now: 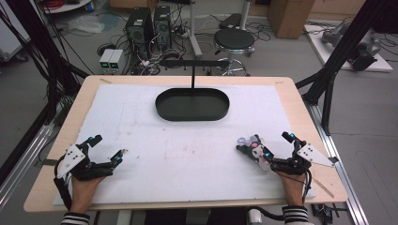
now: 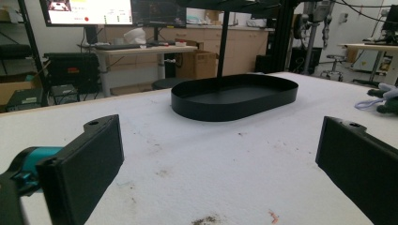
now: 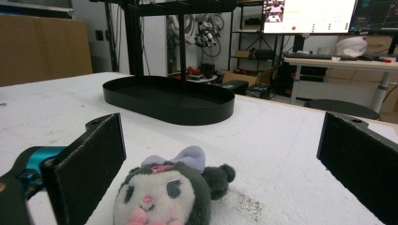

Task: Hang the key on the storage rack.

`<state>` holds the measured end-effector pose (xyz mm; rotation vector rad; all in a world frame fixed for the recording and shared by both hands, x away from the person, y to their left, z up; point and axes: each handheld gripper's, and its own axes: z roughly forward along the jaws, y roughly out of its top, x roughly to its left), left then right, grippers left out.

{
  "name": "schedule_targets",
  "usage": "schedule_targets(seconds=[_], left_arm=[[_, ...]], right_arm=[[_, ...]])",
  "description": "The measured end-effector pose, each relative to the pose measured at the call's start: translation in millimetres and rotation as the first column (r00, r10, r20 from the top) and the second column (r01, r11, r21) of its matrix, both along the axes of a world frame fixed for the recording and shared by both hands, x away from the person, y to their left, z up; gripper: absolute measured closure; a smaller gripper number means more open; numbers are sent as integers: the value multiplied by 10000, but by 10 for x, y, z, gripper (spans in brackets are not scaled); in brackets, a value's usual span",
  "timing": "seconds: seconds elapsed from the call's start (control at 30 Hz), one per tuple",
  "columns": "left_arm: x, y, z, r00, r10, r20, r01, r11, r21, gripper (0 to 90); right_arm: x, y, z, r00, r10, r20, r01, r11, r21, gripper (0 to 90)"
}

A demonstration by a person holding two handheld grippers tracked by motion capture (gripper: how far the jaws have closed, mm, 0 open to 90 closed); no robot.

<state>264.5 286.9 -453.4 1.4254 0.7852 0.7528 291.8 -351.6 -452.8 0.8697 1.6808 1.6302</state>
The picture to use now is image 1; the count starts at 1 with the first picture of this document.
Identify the white round table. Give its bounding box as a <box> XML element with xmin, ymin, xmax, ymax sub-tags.
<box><xmin>39</xmin><ymin>0</ymin><xmax>94</xmax><ymax>14</ymax></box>

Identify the black tape strip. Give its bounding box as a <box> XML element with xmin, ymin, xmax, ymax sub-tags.
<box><xmin>39</xmin><ymin>158</ymin><xmax>59</xmax><ymax>167</ymax></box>

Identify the clear plastic bag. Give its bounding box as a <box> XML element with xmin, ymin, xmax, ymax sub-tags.
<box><xmin>66</xmin><ymin>14</ymin><xmax>106</xmax><ymax>35</ymax></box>

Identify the white floor board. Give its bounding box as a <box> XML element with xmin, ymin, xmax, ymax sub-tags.
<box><xmin>303</xmin><ymin>23</ymin><xmax>394</xmax><ymax>73</ymax></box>

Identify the grey robot device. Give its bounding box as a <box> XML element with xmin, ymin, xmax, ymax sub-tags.
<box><xmin>320</xmin><ymin>22</ymin><xmax>382</xmax><ymax>72</ymax></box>

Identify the left hand-held gripper black cable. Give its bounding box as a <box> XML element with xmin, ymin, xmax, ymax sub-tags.
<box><xmin>53</xmin><ymin>157</ymin><xmax>73</xmax><ymax>211</ymax></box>

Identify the hand-held gripper black cable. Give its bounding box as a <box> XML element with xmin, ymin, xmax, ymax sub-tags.
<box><xmin>53</xmin><ymin>157</ymin><xmax>73</xmax><ymax>211</ymax></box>
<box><xmin>300</xmin><ymin>168</ymin><xmax>314</xmax><ymax>204</ymax></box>

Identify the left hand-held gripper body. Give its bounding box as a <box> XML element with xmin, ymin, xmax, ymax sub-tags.
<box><xmin>55</xmin><ymin>142</ymin><xmax>115</xmax><ymax>182</ymax></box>

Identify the person's right hand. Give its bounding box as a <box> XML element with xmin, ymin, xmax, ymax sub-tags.
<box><xmin>276</xmin><ymin>171</ymin><xmax>310</xmax><ymax>208</ymax></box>

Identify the person's left hand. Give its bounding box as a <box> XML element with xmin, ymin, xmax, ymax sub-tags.
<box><xmin>69</xmin><ymin>175</ymin><xmax>106</xmax><ymax>215</ymax></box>

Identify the black round stool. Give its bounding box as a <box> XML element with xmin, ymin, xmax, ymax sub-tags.
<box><xmin>213</xmin><ymin>27</ymin><xmax>256</xmax><ymax>77</ymax></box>

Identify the white bench power supply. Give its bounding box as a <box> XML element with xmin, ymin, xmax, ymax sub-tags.
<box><xmin>99</xmin><ymin>48</ymin><xmax>115</xmax><ymax>75</ymax></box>
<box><xmin>108</xmin><ymin>49</ymin><xmax>125</xmax><ymax>75</ymax></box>

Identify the large black computer tower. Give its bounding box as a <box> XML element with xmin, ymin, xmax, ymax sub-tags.
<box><xmin>125</xmin><ymin>7</ymin><xmax>155</xmax><ymax>61</ymax></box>

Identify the black and white plush keychain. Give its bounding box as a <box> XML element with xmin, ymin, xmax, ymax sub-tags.
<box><xmin>236</xmin><ymin>134</ymin><xmax>274</xmax><ymax>173</ymax></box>

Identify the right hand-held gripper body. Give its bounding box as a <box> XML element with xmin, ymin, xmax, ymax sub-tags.
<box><xmin>269</xmin><ymin>140</ymin><xmax>336</xmax><ymax>176</ymax></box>

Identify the black flat case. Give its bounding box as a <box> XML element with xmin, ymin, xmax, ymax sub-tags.
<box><xmin>218</xmin><ymin>12</ymin><xmax>243</xmax><ymax>30</ymax></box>

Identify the aluminium rail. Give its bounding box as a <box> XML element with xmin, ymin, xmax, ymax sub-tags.
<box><xmin>305</xmin><ymin>102</ymin><xmax>371</xmax><ymax>225</ymax></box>
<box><xmin>0</xmin><ymin>121</ymin><xmax>56</xmax><ymax>210</ymax></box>

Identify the right hand-held gripper black cable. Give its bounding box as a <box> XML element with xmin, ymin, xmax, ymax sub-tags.
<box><xmin>300</xmin><ymin>168</ymin><xmax>314</xmax><ymax>204</ymax></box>

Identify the thick black hose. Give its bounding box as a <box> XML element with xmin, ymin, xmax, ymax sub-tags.
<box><xmin>246</xmin><ymin>205</ymin><xmax>285</xmax><ymax>222</ymax></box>

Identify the black oval tray hanger stand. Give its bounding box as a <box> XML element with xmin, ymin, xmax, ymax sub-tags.
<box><xmin>155</xmin><ymin>58</ymin><xmax>231</xmax><ymax>123</ymax></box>

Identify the white foam mat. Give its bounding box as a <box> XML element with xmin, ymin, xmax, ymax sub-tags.
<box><xmin>52</xmin><ymin>82</ymin><xmax>316</xmax><ymax>206</ymax></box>

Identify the brown cardboard box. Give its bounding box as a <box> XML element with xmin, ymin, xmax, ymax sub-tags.
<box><xmin>267</xmin><ymin>0</ymin><xmax>316</xmax><ymax>39</ymax></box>

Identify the white metal stand leg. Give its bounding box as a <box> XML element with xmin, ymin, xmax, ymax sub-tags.
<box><xmin>187</xmin><ymin>0</ymin><xmax>204</xmax><ymax>59</ymax></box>

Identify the slim black computer tower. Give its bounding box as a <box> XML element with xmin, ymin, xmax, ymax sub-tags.
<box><xmin>153</xmin><ymin>5</ymin><xmax>173</xmax><ymax>51</ymax></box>

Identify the thin wooden stick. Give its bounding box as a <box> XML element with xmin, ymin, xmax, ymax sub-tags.
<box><xmin>312</xmin><ymin>177</ymin><xmax>336</xmax><ymax>199</ymax></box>

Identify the black metal frame post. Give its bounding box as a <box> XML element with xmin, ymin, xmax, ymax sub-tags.
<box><xmin>295</xmin><ymin>0</ymin><xmax>398</xmax><ymax>136</ymax></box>
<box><xmin>0</xmin><ymin>0</ymin><xmax>90</xmax><ymax>126</ymax></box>

